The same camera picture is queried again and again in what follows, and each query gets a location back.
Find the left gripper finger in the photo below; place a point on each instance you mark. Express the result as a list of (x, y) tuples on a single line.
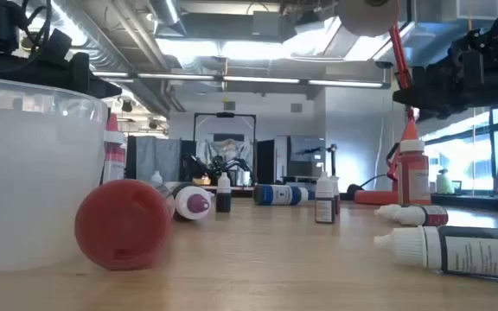
[(104, 88)]

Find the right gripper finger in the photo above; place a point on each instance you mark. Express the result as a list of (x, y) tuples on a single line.
[(422, 105), (439, 80)]

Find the large orange food coloring bottle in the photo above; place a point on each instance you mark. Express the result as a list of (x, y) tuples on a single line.
[(413, 177)]

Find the large red-tipped coloring bottle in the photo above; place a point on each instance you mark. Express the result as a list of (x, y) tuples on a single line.
[(115, 160)]

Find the small white-capped dropper bottle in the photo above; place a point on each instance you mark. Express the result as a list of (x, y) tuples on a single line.
[(157, 178), (387, 211)]

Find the small red dropper bottle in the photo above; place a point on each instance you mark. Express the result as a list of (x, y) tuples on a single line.
[(337, 203), (426, 215)]

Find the large orange-banded coloring bottle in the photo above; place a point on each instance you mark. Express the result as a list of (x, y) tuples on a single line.
[(123, 224)]

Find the small dark dropper bottle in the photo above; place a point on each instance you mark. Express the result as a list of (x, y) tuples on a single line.
[(324, 209)]

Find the large purple-tipped coloring bottle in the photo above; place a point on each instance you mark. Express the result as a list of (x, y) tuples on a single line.
[(197, 203)]

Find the large dark-labelled dropper bottle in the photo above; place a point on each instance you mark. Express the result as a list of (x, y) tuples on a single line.
[(474, 255)]

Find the small black dropper bottle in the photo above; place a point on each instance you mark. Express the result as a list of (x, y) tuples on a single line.
[(223, 201)]

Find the large blue food coloring bottle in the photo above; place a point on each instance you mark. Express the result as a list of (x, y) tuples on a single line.
[(279, 195)]

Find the black background robot arm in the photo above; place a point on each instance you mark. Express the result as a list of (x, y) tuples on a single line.
[(242, 166), (197, 166)]

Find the long ceiling light tube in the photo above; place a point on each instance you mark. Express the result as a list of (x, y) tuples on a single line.
[(262, 80), (115, 74), (344, 84), (175, 77)]

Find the black ceiling spotlight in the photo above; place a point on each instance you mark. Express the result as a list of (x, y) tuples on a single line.
[(126, 106)]

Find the red desk lamp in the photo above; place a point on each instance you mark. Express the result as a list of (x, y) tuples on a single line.
[(400, 56)]

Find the pale green bottle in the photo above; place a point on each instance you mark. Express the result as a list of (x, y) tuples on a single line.
[(444, 185)]

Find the gray partition screen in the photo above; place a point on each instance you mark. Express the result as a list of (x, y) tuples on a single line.
[(154, 157)]

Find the clear plastic storage bin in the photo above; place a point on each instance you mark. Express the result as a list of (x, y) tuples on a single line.
[(28, 181)]

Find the gray equipment cabinet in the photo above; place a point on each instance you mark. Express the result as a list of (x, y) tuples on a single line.
[(305, 166)]

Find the silver fabric cover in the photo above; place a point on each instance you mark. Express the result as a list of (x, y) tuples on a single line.
[(229, 147)]

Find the black cabinet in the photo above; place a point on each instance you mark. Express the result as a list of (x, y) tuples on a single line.
[(266, 164)]

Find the white cup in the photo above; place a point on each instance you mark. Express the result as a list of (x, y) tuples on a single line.
[(245, 178)]

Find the gray ceiling unit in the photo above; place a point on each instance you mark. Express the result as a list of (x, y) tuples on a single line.
[(270, 26)]

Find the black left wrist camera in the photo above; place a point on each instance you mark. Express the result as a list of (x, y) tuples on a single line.
[(61, 43)]

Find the round silver ventilation duct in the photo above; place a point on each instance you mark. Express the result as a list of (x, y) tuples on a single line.
[(167, 13), (102, 47)]

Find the rectangular metal air duct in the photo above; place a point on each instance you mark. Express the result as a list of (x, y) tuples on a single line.
[(439, 26)]

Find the black metal table frame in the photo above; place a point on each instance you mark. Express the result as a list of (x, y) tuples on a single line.
[(478, 202)]

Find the black station frame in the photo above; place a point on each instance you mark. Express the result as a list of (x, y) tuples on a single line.
[(225, 115)]

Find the gray wall vent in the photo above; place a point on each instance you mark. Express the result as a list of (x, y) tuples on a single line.
[(229, 106), (296, 108)]

